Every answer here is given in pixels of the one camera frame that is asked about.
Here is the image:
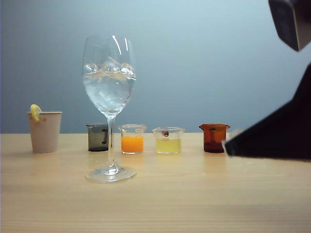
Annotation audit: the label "measuring cup with yellow juice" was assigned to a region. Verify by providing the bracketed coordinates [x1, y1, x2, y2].
[152, 127, 185, 154]

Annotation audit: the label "dark grey box housing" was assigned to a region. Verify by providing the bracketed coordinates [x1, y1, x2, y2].
[268, 0, 311, 52]

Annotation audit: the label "clear ice cubes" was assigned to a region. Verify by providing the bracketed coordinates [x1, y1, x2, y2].
[84, 56, 136, 82]

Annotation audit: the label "grey glass measuring cup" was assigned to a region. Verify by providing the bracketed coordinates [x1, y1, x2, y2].
[85, 123, 109, 152]

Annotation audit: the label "white paper cup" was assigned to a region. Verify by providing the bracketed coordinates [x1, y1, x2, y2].
[26, 111, 63, 154]

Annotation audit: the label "clear wine glass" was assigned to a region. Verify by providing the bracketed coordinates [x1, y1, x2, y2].
[82, 35, 137, 184]

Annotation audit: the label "measuring cup with orange juice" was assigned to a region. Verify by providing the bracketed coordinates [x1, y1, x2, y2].
[118, 124, 148, 155]

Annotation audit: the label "amber glass measuring cup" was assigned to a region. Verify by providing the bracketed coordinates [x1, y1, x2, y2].
[198, 123, 231, 153]

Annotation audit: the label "yellow lemon slice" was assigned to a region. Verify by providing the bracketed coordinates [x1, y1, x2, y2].
[30, 103, 42, 123]

